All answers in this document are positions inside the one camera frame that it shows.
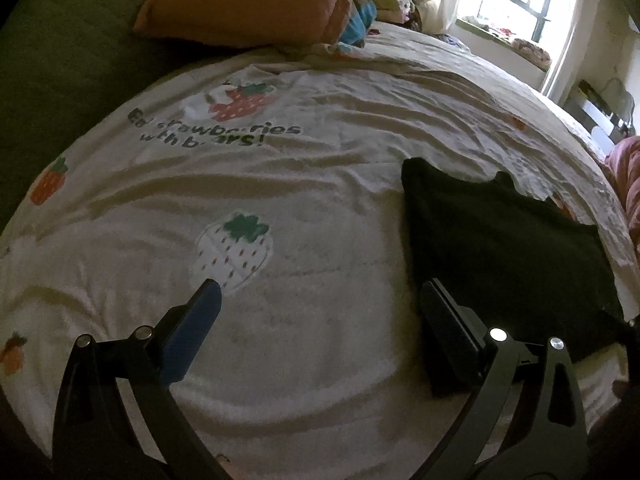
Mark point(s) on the strawberry print bed sheet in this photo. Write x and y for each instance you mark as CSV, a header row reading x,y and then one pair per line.
x,y
325,185

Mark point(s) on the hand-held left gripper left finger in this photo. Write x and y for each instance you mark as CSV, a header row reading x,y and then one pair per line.
x,y
197,325

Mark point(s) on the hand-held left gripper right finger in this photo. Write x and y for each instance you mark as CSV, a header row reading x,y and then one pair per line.
x,y
450,330

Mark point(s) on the black printed t-shirt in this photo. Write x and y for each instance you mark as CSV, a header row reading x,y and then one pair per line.
x,y
500,240

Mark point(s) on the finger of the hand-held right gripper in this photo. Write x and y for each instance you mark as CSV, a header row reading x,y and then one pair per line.
x,y
622,330

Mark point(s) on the striped colourful cloth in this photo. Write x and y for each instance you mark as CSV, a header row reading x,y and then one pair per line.
x,y
362,15

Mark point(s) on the white bedside table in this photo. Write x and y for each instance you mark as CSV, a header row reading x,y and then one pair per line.
x,y
595,110

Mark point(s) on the patterned round cushion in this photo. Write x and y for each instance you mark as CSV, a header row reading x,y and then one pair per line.
x,y
532,54

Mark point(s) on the pink pillow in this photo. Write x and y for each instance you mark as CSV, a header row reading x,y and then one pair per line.
x,y
240,5

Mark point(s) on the pink cloth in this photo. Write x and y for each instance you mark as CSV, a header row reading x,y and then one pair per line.
x,y
625,185

